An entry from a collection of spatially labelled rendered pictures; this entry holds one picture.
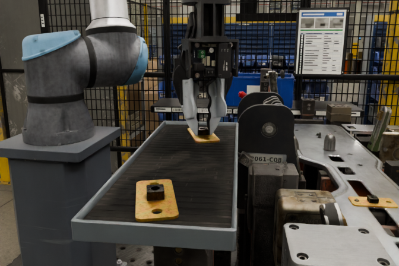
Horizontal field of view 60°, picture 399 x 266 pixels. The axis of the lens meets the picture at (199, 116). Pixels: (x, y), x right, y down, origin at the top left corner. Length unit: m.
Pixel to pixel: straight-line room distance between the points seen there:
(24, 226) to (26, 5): 2.62
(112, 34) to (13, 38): 2.63
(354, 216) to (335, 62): 1.11
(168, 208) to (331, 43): 1.47
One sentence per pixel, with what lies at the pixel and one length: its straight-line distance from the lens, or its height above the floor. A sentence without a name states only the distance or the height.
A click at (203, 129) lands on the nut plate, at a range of 0.56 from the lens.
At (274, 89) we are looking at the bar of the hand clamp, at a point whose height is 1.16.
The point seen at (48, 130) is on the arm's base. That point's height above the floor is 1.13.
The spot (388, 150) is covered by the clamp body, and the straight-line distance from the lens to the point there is 1.18.
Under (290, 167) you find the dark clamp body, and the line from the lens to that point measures 0.68.
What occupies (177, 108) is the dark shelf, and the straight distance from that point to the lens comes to 1.50.
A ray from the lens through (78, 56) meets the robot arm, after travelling 0.78.
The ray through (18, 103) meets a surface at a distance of 3.47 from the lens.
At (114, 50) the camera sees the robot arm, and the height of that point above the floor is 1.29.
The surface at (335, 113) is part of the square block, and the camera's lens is 1.44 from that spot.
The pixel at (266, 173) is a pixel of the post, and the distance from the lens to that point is 0.59.
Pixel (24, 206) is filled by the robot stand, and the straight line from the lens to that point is 0.84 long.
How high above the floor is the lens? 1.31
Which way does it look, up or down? 13 degrees down
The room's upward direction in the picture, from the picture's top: straight up
